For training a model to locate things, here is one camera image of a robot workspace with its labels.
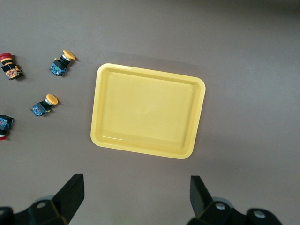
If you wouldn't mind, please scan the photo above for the red button with black block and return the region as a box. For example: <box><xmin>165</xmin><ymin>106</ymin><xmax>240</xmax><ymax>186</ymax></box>
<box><xmin>0</xmin><ymin>114</ymin><xmax>15</xmax><ymax>141</ymax></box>

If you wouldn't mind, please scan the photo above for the red button with orange block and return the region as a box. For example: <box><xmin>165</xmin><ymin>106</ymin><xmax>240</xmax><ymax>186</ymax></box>
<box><xmin>0</xmin><ymin>52</ymin><xmax>25</xmax><ymax>81</ymax></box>

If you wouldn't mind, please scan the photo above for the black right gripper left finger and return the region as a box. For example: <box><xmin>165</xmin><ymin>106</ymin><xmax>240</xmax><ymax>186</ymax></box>
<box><xmin>0</xmin><ymin>173</ymin><xmax>85</xmax><ymax>225</ymax></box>

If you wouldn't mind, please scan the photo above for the brown table cover mat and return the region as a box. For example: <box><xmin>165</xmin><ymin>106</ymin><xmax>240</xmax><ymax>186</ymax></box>
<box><xmin>0</xmin><ymin>0</ymin><xmax>300</xmax><ymax>225</ymax></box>

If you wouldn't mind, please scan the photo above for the yellow plastic tray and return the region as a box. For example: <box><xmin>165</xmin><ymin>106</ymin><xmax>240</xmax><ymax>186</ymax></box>
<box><xmin>90</xmin><ymin>62</ymin><xmax>207</xmax><ymax>160</ymax></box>

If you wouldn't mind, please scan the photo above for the yellow mushroom push button switch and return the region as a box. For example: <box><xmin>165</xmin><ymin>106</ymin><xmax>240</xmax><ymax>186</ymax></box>
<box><xmin>30</xmin><ymin>94</ymin><xmax>59</xmax><ymax>119</ymax></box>
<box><xmin>48</xmin><ymin>49</ymin><xmax>76</xmax><ymax>77</ymax></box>

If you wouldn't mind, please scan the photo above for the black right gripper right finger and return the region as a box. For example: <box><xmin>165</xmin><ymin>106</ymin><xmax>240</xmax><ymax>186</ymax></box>
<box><xmin>189</xmin><ymin>175</ymin><xmax>282</xmax><ymax>225</ymax></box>

